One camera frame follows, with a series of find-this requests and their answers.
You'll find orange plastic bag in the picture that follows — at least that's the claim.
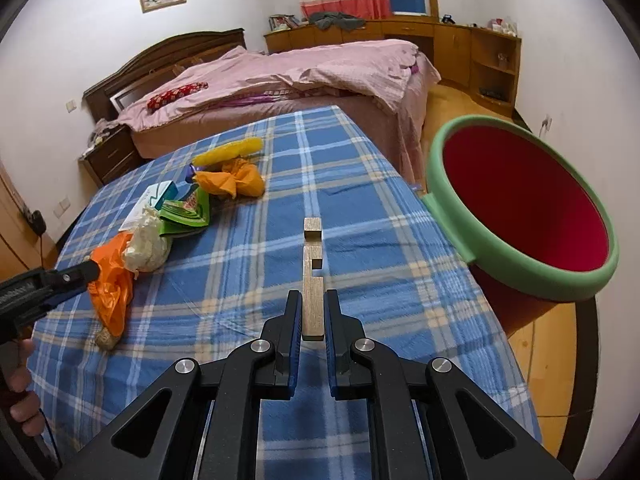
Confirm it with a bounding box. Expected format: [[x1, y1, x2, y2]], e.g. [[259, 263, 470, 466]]
[[88, 232, 134, 337]]

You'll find white tissue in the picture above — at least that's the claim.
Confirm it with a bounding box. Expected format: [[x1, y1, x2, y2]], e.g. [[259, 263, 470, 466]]
[[120, 206, 171, 274]]

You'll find white medicine box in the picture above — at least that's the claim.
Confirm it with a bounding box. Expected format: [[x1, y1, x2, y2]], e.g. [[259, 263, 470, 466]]
[[118, 181, 178, 232]]

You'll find wooden block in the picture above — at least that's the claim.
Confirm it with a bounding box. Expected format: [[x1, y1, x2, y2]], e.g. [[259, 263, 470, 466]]
[[302, 217, 324, 341]]

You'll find green snack wrapper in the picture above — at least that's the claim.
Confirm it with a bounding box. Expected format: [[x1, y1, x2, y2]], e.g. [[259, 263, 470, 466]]
[[158, 184, 210, 237]]

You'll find orange wrapper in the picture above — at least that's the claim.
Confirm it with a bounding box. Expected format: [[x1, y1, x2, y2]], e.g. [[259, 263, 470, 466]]
[[193, 158, 265, 200]]

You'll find person's left hand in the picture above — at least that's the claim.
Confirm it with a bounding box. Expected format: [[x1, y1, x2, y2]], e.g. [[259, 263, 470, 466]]
[[6, 339, 46, 437]]

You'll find wooden wardrobe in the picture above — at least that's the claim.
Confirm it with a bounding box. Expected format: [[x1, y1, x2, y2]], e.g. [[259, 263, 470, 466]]
[[0, 166, 58, 281]]

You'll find peanut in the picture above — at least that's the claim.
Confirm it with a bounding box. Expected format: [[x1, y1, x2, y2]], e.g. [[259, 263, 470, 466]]
[[94, 326, 122, 352]]

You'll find blue plaid tablecloth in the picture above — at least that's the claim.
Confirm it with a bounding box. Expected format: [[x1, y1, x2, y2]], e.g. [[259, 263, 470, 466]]
[[28, 106, 540, 462]]

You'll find dark wooden nightstand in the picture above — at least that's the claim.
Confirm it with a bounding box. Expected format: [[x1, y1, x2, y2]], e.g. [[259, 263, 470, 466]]
[[79, 126, 144, 188]]

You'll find purple wrapper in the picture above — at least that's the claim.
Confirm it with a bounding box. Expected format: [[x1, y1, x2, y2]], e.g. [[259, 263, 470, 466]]
[[184, 164, 196, 183]]

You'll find red bin with green rim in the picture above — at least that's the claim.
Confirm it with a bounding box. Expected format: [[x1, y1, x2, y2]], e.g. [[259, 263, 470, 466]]
[[423, 115, 620, 335]]

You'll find red floral pillow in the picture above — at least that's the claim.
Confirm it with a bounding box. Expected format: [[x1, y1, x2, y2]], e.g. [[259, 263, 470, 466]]
[[146, 81, 208, 113]]

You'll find yellow sponge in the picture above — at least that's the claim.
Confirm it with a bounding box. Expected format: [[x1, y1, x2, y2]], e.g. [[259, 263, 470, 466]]
[[192, 136, 262, 167]]

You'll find wooden bed with headboard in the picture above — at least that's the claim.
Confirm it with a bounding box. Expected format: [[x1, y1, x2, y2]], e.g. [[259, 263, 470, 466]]
[[82, 29, 440, 184]]

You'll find pink quilt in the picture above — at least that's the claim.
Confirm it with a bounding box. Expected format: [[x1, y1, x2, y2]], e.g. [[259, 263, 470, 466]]
[[117, 39, 420, 132]]

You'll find long wooden cabinet desk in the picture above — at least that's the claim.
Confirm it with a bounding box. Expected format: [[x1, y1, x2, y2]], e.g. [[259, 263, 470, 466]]
[[265, 18, 522, 116]]

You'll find dark clothes pile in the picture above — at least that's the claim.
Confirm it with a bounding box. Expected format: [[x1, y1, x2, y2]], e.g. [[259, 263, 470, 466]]
[[308, 11, 367, 32]]

